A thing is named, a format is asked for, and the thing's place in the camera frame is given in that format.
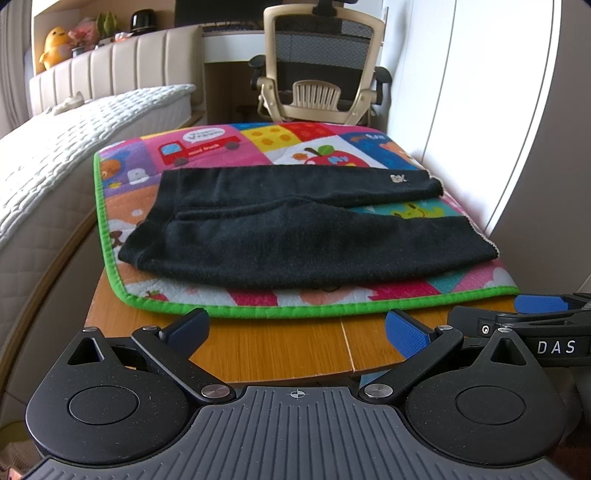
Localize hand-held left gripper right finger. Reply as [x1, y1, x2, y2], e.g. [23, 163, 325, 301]
[358, 309, 539, 408]

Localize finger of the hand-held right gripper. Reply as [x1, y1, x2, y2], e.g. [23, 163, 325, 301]
[448, 305, 527, 341]
[514, 292, 591, 315]

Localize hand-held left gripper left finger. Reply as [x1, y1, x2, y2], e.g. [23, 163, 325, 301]
[67, 308, 237, 405]

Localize black pants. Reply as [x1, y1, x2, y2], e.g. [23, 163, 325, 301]
[117, 167, 501, 291]

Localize colourful printed play mat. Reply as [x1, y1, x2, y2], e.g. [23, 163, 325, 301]
[93, 122, 520, 320]

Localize white wardrobe door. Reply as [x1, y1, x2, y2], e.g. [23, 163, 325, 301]
[388, 0, 591, 241]

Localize white quilted mattress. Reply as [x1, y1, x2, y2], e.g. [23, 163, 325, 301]
[0, 84, 197, 365]

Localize small white cloth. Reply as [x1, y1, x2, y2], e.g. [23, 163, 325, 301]
[48, 91, 86, 116]

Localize beige padded headboard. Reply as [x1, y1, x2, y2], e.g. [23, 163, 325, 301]
[28, 24, 206, 126]

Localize white desk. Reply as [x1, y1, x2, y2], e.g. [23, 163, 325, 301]
[202, 23, 278, 65]

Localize beige mesh office chair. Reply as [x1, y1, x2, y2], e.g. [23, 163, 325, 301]
[249, 0, 393, 127]

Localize dark keyboard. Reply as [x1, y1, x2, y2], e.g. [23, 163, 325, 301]
[203, 21, 266, 34]

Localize black round pot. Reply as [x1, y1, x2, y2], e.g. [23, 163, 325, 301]
[129, 13, 160, 33]

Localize yellow duck plush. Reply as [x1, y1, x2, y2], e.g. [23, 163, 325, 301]
[38, 26, 72, 71]

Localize pink potted flowers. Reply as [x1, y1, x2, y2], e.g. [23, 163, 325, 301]
[68, 17, 99, 58]

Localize green potted plant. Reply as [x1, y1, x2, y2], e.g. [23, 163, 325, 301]
[95, 10, 120, 41]

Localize black monitor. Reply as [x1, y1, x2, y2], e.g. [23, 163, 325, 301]
[174, 0, 319, 28]

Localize wooden bed frame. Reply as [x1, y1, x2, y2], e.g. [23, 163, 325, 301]
[0, 210, 109, 416]

